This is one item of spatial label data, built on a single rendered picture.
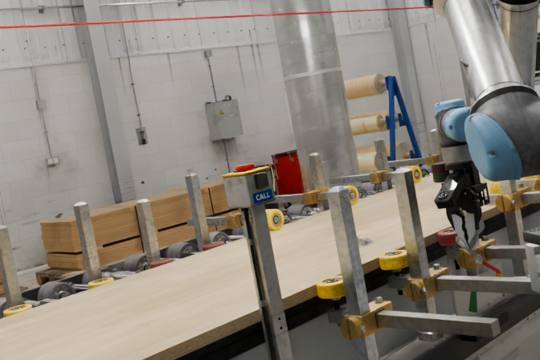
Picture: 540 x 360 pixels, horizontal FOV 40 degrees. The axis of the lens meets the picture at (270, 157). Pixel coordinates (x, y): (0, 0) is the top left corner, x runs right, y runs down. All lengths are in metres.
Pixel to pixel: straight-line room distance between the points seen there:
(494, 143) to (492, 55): 0.19
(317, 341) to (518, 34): 0.88
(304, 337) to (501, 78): 0.88
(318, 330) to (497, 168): 0.84
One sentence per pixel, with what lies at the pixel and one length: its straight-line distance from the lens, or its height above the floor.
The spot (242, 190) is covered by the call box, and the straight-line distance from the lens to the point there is 1.45.
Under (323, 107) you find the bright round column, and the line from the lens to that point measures 5.90.
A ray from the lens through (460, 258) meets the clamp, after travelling 2.08.
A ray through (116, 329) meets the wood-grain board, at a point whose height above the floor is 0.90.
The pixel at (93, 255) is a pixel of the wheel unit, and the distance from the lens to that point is 2.52.
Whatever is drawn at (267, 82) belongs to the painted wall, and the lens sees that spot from 10.96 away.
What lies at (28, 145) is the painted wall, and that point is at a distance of 9.00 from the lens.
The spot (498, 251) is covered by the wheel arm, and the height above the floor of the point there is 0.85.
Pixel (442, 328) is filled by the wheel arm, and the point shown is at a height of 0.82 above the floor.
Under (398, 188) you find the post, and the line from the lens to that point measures 1.86.
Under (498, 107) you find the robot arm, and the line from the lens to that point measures 1.26.
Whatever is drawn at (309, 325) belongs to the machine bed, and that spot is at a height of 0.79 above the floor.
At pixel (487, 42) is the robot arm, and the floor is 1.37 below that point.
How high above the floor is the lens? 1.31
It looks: 3 degrees down
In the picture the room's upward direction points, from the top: 10 degrees counter-clockwise
